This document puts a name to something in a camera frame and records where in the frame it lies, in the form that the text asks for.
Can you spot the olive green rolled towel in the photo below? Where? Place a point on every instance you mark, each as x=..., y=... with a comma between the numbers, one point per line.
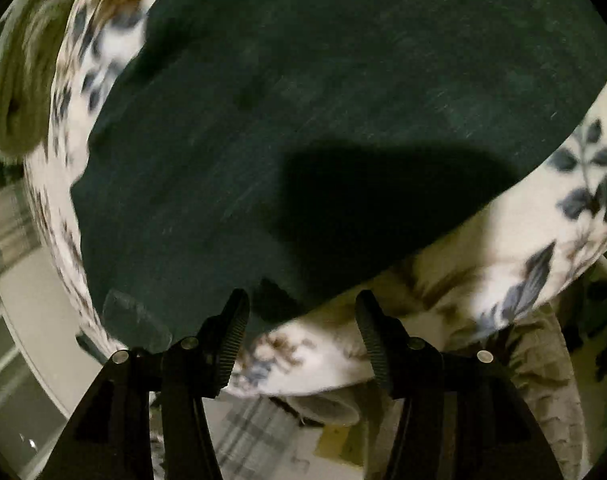
x=23, y=85

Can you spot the dark green pants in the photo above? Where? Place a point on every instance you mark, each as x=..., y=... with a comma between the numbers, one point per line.
x=263, y=135

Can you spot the beige knitted cloth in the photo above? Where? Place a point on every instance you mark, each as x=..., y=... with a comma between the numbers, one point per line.
x=543, y=375

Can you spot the grey plaid cloth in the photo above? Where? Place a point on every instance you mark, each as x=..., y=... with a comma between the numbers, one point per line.
x=253, y=435

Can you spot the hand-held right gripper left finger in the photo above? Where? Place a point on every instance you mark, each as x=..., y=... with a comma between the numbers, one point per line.
x=232, y=336

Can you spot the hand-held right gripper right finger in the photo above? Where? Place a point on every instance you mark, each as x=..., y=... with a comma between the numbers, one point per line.
x=371, y=332

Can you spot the white floral leaf-print blanket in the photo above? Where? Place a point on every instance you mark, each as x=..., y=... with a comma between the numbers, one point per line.
x=508, y=280

